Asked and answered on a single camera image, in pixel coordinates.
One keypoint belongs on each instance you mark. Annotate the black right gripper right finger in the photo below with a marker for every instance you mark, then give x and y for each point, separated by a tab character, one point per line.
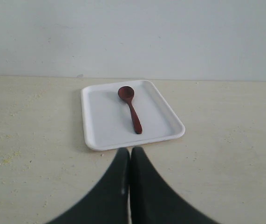
153	201

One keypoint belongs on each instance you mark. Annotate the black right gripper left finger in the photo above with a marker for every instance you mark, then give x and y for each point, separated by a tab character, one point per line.
107	201

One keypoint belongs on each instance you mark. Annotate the dark red wooden spoon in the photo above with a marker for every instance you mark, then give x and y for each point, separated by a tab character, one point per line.
126	94

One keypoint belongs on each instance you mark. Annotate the white rectangular plastic tray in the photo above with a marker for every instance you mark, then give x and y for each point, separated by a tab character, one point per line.
107	122

